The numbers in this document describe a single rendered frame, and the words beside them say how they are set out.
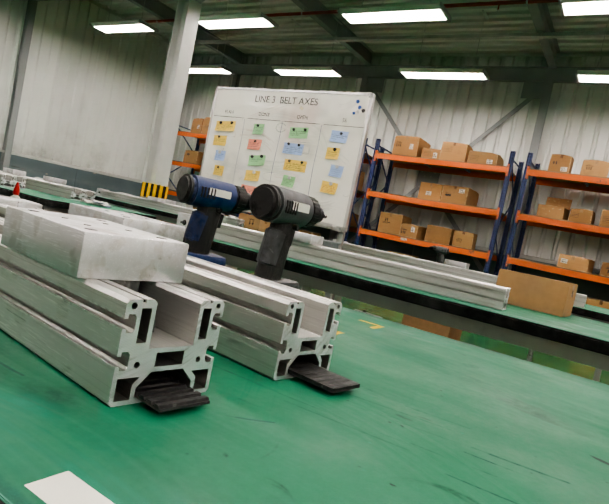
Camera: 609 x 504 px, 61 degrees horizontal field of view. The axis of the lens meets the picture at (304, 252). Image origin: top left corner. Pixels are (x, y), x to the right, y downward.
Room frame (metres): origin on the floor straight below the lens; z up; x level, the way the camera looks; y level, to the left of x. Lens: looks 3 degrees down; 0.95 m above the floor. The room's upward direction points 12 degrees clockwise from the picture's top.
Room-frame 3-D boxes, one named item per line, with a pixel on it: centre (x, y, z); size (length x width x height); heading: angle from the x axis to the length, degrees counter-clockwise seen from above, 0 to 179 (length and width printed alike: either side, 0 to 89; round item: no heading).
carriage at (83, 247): (0.52, 0.21, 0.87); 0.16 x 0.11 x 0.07; 52
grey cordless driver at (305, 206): (0.90, 0.03, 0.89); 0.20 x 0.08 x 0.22; 147
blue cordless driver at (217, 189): (1.07, 0.18, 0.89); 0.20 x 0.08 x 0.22; 130
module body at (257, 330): (0.82, 0.29, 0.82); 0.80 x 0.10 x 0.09; 52
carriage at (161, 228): (0.82, 0.29, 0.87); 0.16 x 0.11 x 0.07; 52
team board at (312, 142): (4.14, 0.36, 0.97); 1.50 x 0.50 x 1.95; 58
